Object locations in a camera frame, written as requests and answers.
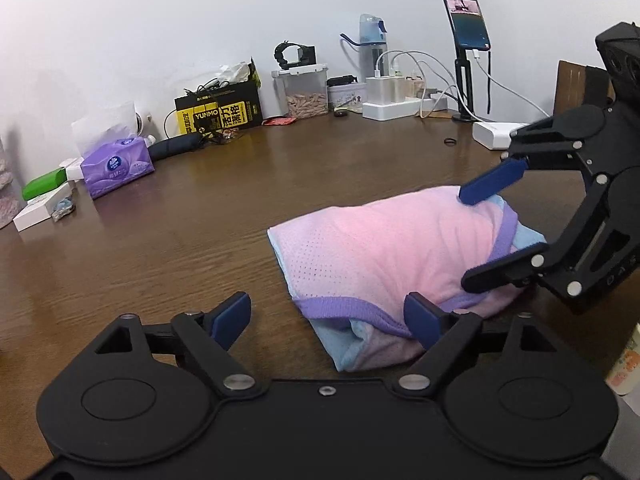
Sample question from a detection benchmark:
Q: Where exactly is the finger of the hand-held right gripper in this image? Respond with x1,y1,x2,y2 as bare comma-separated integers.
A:
457,104,613,206
461,167,640,296

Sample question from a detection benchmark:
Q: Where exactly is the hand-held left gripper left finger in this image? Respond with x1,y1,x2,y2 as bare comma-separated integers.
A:
75,291,263,396

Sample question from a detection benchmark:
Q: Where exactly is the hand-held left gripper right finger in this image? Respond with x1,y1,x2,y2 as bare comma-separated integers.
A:
395,291,582,396

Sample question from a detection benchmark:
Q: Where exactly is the pink blue mesh vest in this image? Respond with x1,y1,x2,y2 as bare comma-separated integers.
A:
267,185,548,373

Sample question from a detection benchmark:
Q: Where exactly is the white power bank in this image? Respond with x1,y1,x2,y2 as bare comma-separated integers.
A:
472,121,531,151

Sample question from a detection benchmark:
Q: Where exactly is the white power strip with chargers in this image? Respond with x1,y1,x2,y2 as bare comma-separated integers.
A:
375,50,461,120

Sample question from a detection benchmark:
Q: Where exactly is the colourful patterned cloth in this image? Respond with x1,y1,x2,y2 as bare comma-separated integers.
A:
604,322,640,397

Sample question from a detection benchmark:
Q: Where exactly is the brown cardboard panel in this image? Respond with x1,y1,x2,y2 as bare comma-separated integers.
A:
554,60,617,123

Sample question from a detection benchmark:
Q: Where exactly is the large white charger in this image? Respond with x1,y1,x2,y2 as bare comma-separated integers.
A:
366,76,392,106

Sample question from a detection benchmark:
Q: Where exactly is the smartphone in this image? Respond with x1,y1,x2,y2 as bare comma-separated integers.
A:
440,0,492,52

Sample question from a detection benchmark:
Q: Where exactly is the small white patterned tin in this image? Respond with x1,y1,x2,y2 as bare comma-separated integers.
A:
327,82,368,109

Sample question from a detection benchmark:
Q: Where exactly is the black folding umbrella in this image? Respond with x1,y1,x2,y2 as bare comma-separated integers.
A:
148,132,203,162

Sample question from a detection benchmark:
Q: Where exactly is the purple tissue pack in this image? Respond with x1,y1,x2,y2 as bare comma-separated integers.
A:
71,100,156,200

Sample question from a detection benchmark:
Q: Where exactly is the clear blue water bottle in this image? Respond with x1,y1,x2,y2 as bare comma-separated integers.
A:
340,13,391,83

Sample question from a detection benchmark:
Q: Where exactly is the small blue wrapped packet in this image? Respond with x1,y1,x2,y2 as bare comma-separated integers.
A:
50,199,77,222

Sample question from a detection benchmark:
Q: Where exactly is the clear container of nuts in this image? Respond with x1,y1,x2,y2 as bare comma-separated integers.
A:
271,62,331,120

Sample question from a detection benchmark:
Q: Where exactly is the black yellow cardboard box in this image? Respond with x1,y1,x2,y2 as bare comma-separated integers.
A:
175,57,263,136

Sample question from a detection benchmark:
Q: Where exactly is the small white box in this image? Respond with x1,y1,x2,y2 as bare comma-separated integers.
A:
59,156,86,181

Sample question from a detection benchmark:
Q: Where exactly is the white flat box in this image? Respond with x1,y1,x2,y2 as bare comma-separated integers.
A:
12,182,73,232

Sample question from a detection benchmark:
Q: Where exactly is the green box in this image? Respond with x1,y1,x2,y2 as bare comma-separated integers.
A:
21,167,68,200

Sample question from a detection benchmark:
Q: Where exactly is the white crumpled plastic bag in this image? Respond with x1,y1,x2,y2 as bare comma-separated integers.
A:
217,61,251,85

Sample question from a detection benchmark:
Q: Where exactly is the black smartwatch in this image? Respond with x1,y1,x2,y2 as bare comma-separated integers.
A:
274,41,301,71

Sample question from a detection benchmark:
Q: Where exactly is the white phone charging cable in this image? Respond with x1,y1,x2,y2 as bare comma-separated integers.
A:
472,50,551,123

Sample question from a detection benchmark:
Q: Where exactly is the white security camera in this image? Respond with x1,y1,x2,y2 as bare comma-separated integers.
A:
134,110,157,142

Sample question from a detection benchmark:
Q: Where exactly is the black cable bundle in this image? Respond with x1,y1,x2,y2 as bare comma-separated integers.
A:
187,77,226,96

